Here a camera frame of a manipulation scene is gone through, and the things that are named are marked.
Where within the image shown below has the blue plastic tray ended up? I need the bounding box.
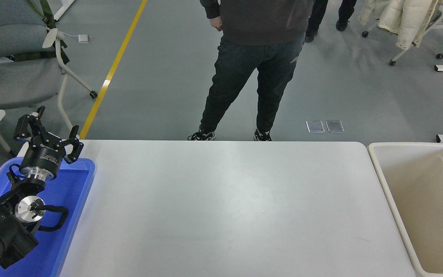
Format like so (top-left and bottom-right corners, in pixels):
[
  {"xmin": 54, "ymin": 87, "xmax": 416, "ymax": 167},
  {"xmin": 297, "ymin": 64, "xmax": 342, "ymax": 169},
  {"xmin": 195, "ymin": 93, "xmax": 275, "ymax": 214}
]
[{"xmin": 0, "ymin": 158, "xmax": 96, "ymax": 277}]

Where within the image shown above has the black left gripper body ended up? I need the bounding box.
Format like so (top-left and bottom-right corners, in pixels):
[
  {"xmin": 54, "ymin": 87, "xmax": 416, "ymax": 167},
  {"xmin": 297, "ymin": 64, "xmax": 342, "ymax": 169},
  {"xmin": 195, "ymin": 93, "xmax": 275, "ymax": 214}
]
[{"xmin": 19, "ymin": 133, "xmax": 67, "ymax": 179}]

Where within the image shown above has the large pale plastic bin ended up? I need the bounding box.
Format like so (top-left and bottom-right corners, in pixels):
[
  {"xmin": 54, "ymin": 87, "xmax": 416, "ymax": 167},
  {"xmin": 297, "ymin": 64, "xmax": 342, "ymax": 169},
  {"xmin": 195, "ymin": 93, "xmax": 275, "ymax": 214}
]
[{"xmin": 367, "ymin": 142, "xmax": 443, "ymax": 277}]

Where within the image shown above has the dark green strap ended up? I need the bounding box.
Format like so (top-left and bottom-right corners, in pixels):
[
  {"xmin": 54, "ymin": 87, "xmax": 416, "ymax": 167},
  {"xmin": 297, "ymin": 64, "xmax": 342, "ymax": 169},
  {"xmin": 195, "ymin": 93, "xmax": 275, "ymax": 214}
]
[{"xmin": 10, "ymin": 0, "xmax": 70, "ymax": 65}]

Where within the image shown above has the cream white jacket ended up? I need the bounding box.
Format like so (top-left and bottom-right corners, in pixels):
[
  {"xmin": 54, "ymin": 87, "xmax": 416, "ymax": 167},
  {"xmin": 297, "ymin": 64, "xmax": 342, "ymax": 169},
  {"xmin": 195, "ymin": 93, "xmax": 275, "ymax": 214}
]
[{"xmin": 358, "ymin": 0, "xmax": 443, "ymax": 50}]

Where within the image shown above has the white desk leg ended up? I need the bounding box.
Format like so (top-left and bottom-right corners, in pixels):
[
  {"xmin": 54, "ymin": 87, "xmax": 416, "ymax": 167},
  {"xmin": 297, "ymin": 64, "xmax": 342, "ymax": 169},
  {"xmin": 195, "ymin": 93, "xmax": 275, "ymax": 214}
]
[{"xmin": 54, "ymin": 0, "xmax": 75, "ymax": 20}]

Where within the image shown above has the grey office chair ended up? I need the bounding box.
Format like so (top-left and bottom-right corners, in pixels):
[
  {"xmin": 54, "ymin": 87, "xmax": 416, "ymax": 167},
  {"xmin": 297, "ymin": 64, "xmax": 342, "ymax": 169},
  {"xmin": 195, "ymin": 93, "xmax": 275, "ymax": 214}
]
[{"xmin": 0, "ymin": 0, "xmax": 99, "ymax": 131}]

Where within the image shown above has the clear floor plate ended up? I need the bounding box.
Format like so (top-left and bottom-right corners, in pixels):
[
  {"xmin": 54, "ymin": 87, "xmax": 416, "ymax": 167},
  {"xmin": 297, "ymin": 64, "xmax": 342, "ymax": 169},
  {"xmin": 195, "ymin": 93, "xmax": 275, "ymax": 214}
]
[
  {"xmin": 326, "ymin": 120, "xmax": 345, "ymax": 133},
  {"xmin": 306, "ymin": 120, "xmax": 325, "ymax": 133}
]

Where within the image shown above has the person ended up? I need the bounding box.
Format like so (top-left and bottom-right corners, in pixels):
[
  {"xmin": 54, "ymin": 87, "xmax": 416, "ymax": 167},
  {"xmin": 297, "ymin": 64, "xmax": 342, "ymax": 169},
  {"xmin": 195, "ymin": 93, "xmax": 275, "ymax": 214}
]
[
  {"xmin": 305, "ymin": 0, "xmax": 357, "ymax": 43},
  {"xmin": 188, "ymin": 0, "xmax": 314, "ymax": 142}
]

